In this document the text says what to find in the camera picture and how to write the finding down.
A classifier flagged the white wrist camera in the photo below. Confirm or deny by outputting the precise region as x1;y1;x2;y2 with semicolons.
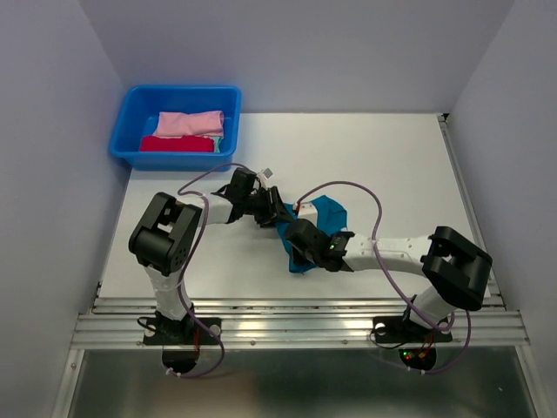
297;202;319;226
258;168;273;181

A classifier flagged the teal t shirt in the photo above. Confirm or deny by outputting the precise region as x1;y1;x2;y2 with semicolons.
275;195;347;273

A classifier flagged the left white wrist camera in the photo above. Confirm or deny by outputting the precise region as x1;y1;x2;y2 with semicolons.
258;168;273;181

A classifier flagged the pink folded t shirt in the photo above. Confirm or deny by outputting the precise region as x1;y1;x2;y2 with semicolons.
153;111;225;137

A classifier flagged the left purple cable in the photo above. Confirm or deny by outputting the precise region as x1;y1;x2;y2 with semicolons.
167;163;249;379

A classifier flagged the blue plastic bin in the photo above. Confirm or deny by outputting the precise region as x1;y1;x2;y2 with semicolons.
109;84;242;172

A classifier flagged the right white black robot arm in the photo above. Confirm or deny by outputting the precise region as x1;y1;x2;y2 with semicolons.
285;219;493;343

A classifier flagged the light teal folded shirt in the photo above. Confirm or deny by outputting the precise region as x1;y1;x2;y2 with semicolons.
211;136;223;153

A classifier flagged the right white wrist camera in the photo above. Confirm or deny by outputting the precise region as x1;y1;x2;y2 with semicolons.
297;202;319;226

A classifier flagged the aluminium rail frame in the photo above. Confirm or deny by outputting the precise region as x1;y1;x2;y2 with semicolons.
69;113;534;417

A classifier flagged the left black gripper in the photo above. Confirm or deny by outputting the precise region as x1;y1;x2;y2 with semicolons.
242;185;292;228

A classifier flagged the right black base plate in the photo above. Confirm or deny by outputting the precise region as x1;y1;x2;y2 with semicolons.
372;316;453;345

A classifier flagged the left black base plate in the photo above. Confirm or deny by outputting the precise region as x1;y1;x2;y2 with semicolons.
137;315;222;346

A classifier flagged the red folded t shirt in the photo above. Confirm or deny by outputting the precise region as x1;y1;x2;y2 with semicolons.
139;135;215;153

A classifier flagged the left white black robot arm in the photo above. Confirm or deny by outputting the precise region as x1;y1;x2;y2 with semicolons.
128;166;292;346

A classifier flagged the purple cable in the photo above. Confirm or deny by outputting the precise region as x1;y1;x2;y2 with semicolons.
167;163;249;379
294;180;473;376

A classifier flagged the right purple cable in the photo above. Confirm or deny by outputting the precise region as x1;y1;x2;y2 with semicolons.
294;180;473;376

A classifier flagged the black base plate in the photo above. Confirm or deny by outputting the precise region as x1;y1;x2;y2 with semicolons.
372;316;453;345
137;315;222;346

